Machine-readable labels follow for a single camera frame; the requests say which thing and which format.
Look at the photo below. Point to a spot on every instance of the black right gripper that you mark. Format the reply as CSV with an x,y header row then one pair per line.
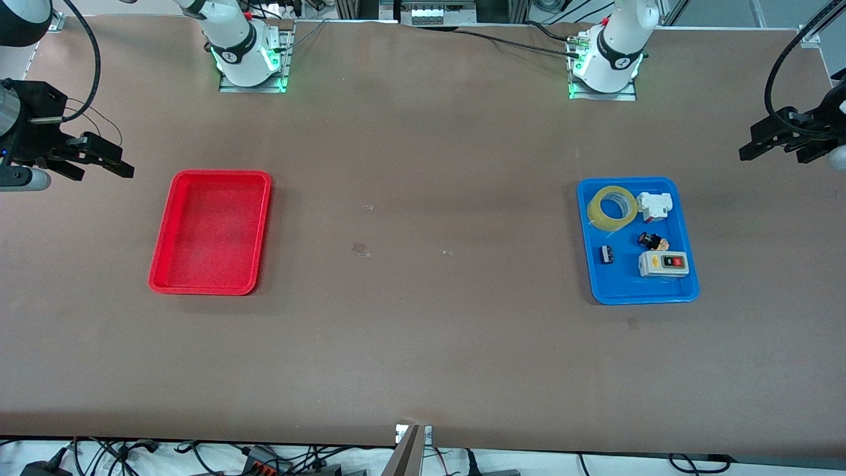
x,y
36,132

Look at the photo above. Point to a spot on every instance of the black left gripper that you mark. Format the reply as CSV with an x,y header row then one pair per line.
x,y
814,125

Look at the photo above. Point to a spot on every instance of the yellow clear tape roll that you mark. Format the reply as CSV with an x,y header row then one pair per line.
x,y
598,215

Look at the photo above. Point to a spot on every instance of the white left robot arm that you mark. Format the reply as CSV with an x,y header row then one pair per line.
x,y
615,39

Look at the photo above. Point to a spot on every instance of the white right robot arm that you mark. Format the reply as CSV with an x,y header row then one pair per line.
x,y
231,33

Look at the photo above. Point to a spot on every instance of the white circuit breaker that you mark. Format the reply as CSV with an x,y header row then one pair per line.
x,y
654,205

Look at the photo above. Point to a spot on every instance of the red plastic tray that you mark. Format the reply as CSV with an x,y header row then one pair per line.
x,y
211,264

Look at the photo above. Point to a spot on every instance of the small black terminal block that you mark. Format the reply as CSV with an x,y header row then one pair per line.
x,y
606,254

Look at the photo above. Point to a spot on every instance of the blue plastic tray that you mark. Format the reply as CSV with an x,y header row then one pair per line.
x,y
618,281

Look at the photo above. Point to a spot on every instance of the white power strip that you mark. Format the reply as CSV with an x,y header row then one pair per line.
x,y
274,10

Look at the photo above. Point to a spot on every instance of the black power adapter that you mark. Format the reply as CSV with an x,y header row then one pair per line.
x,y
46,469

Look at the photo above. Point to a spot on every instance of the orange black connector box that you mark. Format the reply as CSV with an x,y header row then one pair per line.
x,y
264,461

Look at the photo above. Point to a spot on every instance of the metal table corner bracket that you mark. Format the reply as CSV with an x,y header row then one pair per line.
x,y
57,22
809,36

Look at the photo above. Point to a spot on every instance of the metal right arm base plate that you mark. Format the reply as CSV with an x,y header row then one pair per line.
x,y
228,88

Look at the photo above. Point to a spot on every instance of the black push button switch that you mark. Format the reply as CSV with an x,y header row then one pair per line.
x,y
651,240

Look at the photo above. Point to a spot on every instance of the grey switch box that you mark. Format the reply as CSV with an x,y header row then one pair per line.
x,y
661,264

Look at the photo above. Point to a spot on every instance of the aluminium frame structure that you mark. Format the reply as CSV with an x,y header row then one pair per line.
x,y
429,13

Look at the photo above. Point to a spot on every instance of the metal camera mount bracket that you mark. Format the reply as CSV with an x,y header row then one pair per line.
x,y
411,456

